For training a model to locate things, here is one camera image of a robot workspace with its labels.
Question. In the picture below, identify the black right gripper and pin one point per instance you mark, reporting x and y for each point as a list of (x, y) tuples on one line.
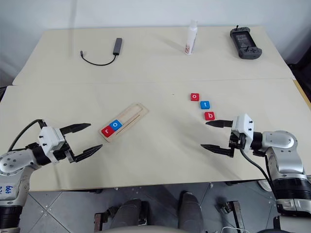
[(236, 142)]

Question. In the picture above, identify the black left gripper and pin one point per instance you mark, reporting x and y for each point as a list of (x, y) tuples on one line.
[(63, 153)]

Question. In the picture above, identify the blue letter tile t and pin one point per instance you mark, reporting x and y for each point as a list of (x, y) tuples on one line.
[(205, 105)]

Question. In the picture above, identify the red letter tile o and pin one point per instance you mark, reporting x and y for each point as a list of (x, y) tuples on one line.
[(195, 97)]

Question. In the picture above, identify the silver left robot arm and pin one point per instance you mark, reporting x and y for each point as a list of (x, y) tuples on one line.
[(14, 167)]

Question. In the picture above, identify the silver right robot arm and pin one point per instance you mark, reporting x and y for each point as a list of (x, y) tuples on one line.
[(284, 155)]

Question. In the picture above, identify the red letter tile b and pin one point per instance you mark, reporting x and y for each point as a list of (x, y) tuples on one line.
[(210, 116)]

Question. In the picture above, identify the red letter tile r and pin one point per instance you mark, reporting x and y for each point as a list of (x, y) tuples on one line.
[(107, 132)]

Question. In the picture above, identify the blue letter tile o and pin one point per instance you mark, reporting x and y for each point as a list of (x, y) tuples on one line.
[(115, 124)]

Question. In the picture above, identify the wooden letter tray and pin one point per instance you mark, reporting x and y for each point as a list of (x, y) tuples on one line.
[(125, 122)]

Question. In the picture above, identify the white caster wheel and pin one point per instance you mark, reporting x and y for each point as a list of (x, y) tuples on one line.
[(264, 185)]

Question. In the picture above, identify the dark rounded shape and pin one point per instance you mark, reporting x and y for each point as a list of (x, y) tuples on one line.
[(190, 208), (132, 213)]

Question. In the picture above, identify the black handheld game controller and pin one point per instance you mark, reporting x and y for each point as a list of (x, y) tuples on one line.
[(245, 42)]

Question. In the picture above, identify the black object beside table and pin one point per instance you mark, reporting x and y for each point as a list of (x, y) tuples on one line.
[(301, 63)]

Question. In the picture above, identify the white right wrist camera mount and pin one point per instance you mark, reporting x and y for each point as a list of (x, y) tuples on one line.
[(244, 126)]

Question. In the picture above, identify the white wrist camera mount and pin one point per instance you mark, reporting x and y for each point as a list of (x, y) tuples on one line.
[(48, 137), (244, 126)]

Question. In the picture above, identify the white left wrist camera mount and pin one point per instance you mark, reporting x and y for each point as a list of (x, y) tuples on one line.
[(48, 137)]

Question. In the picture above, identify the dark metal floor bracket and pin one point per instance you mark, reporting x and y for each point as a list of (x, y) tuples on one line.
[(233, 213), (100, 221)]

